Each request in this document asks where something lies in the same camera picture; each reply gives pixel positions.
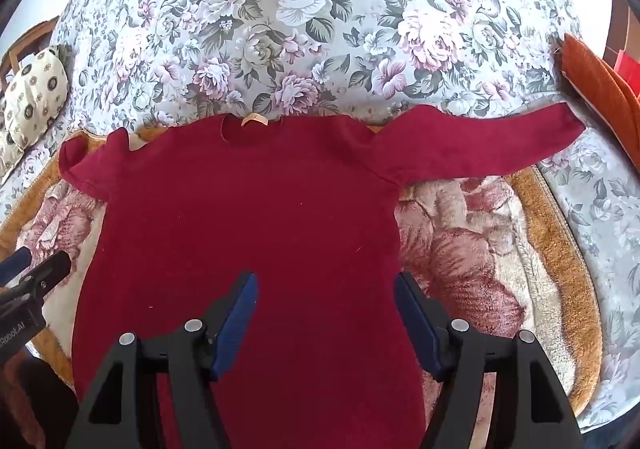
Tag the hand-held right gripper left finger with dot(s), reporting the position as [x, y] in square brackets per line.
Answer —
[234, 324]

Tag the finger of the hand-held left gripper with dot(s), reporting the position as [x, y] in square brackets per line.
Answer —
[17, 260]
[47, 274]

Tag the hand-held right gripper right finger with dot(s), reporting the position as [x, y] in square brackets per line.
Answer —
[416, 316]

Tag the dark red sweater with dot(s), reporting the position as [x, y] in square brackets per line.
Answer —
[260, 209]

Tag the fleece blanket with orange border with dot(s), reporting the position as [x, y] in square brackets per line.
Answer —
[475, 239]

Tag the cream patterned pillow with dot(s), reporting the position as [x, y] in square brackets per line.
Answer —
[35, 84]

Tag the wooden chair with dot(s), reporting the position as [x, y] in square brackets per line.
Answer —
[20, 41]

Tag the orange cloth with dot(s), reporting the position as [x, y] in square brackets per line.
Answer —
[595, 74]

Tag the floral bed sheet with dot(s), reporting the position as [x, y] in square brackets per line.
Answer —
[300, 29]

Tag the red paper item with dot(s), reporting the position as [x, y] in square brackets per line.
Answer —
[630, 69]

